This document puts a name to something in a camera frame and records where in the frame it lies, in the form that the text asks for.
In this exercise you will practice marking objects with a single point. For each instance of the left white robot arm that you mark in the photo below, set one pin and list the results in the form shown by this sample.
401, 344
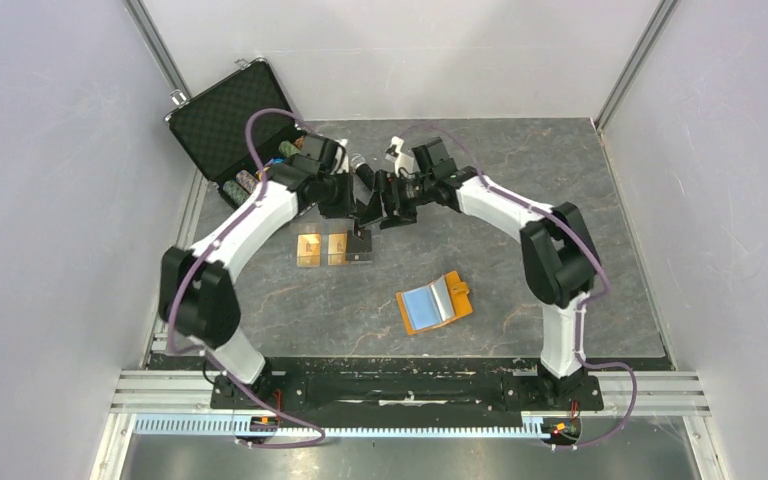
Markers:
198, 299

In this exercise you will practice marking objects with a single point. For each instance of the black glitter cylinder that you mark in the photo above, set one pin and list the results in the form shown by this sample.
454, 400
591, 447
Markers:
361, 169

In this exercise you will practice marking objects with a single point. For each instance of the green purple chip stack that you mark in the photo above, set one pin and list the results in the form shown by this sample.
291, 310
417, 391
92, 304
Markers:
237, 194

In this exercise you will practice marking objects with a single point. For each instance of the green red chip stack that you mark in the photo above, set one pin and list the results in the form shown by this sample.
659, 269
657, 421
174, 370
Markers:
288, 149

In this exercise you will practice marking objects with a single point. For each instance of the middle gold card in case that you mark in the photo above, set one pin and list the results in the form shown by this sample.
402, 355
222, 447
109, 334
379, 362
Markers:
337, 249

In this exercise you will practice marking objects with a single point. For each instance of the black poker chip case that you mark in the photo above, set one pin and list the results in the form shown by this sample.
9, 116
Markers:
238, 124

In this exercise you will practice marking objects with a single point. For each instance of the gold card in case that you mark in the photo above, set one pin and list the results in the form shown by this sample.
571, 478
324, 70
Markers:
308, 250
337, 249

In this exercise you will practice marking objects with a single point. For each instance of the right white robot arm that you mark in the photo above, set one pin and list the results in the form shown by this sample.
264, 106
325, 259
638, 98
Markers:
560, 261

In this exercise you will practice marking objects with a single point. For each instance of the left gold card in case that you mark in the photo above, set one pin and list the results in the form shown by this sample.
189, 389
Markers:
308, 250

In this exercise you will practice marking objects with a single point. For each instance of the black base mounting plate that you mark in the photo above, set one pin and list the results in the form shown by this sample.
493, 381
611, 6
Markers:
410, 392

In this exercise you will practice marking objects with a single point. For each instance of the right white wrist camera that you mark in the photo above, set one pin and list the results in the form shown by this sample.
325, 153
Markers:
402, 160

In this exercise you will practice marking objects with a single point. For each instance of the black card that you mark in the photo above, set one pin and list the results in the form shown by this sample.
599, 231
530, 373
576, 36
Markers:
359, 252

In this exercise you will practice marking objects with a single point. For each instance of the orange leather card holder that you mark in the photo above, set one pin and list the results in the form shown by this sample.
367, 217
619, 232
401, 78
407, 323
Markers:
437, 304

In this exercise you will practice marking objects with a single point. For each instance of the purple patterned chip stack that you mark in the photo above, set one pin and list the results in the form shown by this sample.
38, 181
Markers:
247, 181

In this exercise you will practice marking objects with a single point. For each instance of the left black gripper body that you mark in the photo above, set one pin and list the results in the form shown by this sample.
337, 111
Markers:
336, 200

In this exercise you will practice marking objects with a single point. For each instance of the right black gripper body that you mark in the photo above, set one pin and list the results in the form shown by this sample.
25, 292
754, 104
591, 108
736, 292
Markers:
409, 195

